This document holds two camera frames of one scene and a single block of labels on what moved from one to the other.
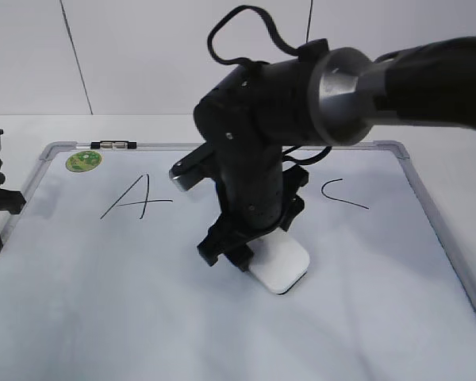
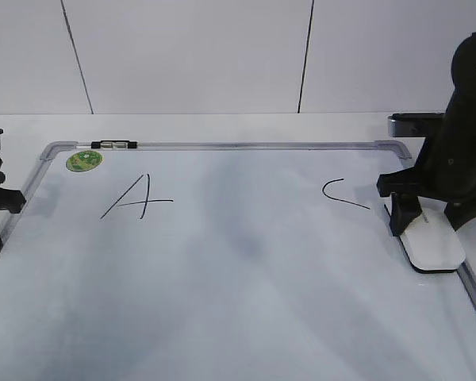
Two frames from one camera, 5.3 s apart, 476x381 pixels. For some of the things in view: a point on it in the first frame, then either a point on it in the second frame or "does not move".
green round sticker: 83,161 does not move
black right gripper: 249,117 → 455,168
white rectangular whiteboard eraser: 279,262 → 431,244
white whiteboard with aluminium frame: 100,277 does not move
